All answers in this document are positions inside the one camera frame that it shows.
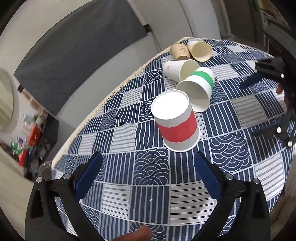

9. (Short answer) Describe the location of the red banded paper cup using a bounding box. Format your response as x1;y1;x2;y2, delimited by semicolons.
151;89;201;153

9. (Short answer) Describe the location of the green banded paper cup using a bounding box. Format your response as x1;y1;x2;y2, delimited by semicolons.
177;67;215;113

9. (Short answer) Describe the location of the yellow rimmed paper cup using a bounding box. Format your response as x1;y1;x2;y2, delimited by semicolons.
187;41;212;62

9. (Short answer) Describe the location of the white pink-dotted paper cup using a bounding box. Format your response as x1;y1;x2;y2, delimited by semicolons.
163;59;200;83

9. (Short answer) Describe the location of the brown kraft paper cup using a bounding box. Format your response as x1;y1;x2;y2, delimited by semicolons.
170;43;190;60

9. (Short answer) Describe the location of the right hand thumb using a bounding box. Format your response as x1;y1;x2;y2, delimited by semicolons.
276;84;283;94

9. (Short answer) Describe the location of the left hand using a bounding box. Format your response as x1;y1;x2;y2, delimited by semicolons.
112;225;152;241

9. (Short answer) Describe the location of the red bowl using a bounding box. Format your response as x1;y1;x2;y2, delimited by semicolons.
27;124;41;146

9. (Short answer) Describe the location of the blue white patterned tablecloth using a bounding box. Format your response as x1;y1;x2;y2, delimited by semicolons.
52;39;293;240

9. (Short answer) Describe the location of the grey refrigerator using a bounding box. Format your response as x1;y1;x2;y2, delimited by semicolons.
135;1;221;45

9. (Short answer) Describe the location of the dark grey covered television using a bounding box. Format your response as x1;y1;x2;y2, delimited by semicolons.
15;1;147;114

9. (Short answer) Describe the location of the black wall shelf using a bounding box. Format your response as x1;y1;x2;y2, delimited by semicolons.
23;114;59;181

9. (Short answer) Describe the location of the round wall mirror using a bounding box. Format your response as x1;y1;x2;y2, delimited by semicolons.
0;68;20;133

